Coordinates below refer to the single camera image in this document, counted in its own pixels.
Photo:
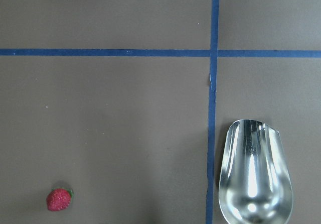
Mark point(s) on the red strawberry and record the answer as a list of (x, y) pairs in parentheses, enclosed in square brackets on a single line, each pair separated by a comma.
[(59, 199)]

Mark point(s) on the silver metal scoop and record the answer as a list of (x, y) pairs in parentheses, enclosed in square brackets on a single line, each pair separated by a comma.
[(254, 183)]

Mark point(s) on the blue tape horizontal upper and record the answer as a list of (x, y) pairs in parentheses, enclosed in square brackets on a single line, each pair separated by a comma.
[(162, 53)]

